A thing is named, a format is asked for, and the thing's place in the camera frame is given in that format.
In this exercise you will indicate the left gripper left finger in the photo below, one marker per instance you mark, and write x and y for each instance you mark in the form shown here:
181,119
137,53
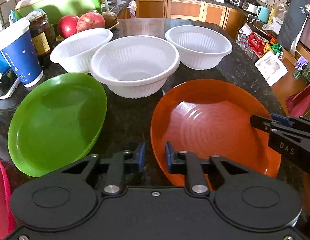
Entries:
118,166

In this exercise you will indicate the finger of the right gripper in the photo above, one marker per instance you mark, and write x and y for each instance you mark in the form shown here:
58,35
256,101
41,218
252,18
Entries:
264,124

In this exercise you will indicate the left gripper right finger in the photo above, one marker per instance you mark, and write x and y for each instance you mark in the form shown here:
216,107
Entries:
191,167

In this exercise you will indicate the orange plastic plate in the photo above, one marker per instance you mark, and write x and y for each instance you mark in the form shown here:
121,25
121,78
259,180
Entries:
208,117

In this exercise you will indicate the green plastic plate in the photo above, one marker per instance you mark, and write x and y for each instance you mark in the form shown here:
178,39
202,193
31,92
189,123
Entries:
57,123

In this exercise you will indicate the white bowl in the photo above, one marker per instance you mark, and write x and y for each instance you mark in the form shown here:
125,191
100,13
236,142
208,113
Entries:
74,54
199,48
135,66

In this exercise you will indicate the red plastic plate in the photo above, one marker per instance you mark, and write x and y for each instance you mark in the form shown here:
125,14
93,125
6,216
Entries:
7,222

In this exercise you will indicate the red snack bag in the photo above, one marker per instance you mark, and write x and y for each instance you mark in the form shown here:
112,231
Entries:
256,44

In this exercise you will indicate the teal mug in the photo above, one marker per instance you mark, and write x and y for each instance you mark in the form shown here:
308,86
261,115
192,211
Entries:
263,14

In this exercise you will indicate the dark hanging apron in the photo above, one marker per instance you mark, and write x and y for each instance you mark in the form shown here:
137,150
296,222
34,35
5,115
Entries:
294,24

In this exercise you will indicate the rice cooker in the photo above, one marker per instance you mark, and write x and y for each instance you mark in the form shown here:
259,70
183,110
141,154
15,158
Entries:
250,6

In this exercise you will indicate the white tray with items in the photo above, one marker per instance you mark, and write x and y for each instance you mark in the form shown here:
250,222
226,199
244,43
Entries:
8,84

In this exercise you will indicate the yellow fruit tray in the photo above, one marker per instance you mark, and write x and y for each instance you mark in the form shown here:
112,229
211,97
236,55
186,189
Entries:
60,38

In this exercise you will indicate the kiwi fruit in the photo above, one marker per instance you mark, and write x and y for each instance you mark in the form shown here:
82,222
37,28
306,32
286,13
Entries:
110,19

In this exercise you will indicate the dark red apple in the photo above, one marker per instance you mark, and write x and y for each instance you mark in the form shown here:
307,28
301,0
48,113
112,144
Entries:
67,26

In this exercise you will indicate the blue paper coffee cup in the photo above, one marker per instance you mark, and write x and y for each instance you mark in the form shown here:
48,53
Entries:
19,52

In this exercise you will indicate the dark sauce jar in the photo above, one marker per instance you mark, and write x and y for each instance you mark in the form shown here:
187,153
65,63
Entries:
40,32

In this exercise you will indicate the green cutting board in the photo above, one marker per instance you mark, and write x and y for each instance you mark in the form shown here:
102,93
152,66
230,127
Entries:
56,9

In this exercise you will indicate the white picture frame box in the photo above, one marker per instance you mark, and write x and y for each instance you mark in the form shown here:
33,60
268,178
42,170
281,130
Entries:
271,68

